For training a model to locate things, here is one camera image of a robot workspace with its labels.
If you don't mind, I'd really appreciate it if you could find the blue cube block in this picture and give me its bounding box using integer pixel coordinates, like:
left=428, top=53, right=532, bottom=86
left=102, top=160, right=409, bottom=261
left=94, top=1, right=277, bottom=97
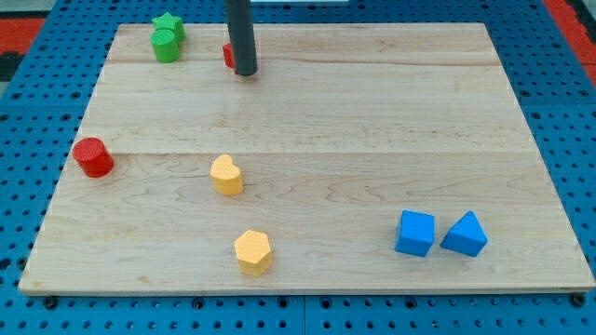
left=394, top=210, right=435, bottom=257

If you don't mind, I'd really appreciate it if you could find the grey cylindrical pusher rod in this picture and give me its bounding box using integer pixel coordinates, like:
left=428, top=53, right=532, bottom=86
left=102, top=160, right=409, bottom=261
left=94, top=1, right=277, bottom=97
left=224, top=0, right=258, bottom=76

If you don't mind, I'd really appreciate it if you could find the yellow heart block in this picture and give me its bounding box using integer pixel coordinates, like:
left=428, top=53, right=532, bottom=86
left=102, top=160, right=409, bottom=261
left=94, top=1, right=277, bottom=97
left=210, top=154, right=244, bottom=195

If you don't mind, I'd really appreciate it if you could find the red cylinder block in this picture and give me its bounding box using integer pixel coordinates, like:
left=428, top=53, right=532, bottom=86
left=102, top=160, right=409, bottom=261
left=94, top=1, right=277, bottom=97
left=73, top=138, right=114, bottom=178

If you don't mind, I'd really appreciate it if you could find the light wooden board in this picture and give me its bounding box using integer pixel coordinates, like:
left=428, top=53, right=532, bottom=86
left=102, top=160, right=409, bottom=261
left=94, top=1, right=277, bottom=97
left=19, top=23, right=595, bottom=296

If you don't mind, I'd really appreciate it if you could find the yellow hexagon block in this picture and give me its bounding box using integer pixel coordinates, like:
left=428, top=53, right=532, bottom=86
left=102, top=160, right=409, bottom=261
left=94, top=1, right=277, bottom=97
left=234, top=230, right=273, bottom=276

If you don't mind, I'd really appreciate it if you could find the blue triangular prism block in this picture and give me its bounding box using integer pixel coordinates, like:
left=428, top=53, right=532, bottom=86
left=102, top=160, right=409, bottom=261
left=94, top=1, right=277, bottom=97
left=440, top=211, right=488, bottom=257

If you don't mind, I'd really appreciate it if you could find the red block behind rod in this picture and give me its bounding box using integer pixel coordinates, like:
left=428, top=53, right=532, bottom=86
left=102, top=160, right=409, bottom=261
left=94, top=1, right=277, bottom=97
left=222, top=43, right=236, bottom=70

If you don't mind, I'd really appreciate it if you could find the green star block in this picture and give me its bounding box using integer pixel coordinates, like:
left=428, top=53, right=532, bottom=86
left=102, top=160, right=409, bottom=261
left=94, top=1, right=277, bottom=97
left=152, top=12, right=186, bottom=42

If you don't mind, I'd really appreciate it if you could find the green cylinder block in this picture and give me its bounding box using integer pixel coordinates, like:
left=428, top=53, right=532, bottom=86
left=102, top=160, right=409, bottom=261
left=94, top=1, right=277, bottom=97
left=150, top=29, right=180, bottom=63

